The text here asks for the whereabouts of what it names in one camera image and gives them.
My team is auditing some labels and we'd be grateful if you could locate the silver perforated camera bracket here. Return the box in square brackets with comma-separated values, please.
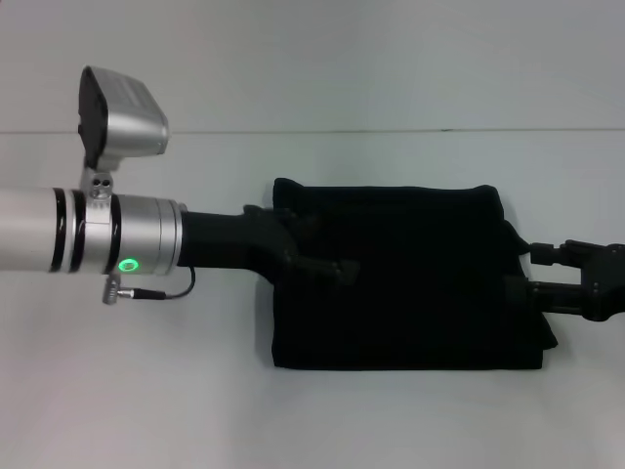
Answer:
[80, 165, 117, 202]

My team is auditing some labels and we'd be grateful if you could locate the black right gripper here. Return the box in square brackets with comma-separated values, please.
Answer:
[505, 237, 625, 323]

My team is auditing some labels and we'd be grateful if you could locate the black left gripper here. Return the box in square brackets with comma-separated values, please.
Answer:
[178, 203, 362, 285]

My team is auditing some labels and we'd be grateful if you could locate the black t-shirt with FREE print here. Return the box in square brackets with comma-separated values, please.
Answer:
[271, 177, 560, 372]

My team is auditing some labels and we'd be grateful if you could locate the grey left wrist cable with plug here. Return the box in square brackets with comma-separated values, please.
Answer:
[101, 266, 197, 306]

